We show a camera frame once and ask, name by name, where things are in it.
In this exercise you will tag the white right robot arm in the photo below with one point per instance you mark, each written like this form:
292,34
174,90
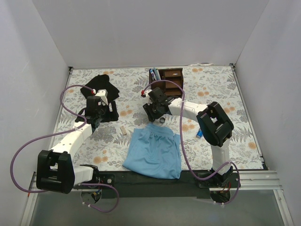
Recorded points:
214,123

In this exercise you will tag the brown wooden desk organizer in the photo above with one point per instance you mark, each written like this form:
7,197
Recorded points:
171,81

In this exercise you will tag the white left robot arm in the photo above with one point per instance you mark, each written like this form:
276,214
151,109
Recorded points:
55,171

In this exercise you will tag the aluminium frame rail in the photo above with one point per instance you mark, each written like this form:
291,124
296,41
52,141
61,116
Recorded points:
31,205

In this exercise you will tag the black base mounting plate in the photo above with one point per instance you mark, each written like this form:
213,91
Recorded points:
133,185

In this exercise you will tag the brown blue pen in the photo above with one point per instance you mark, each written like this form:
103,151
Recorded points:
151,75

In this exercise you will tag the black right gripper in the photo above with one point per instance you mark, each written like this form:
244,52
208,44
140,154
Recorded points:
149,112

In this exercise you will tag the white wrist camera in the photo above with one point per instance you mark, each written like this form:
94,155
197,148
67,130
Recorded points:
102,94
145,94

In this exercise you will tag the light blue shorts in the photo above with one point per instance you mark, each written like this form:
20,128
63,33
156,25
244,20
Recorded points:
154,151

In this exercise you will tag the black folded cloth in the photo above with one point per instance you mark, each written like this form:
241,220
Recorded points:
100,82

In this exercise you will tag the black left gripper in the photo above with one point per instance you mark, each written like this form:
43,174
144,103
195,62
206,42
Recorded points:
109,111

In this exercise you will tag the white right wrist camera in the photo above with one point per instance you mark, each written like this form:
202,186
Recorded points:
145,94

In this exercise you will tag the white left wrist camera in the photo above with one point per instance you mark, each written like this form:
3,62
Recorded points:
102,94

